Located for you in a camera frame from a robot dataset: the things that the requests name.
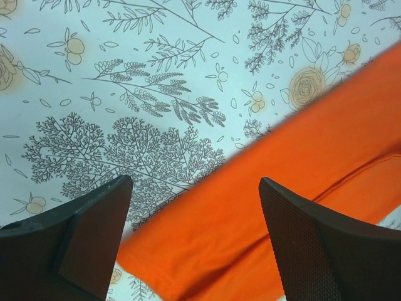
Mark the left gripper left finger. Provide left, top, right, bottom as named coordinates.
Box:
left=1, top=176, right=133, bottom=300

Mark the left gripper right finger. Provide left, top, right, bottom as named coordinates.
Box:
left=259, top=177, right=400, bottom=300

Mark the orange t-shirt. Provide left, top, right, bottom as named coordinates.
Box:
left=117, top=45, right=400, bottom=300

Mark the floral patterned table mat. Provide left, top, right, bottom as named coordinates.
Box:
left=1, top=1, right=400, bottom=300

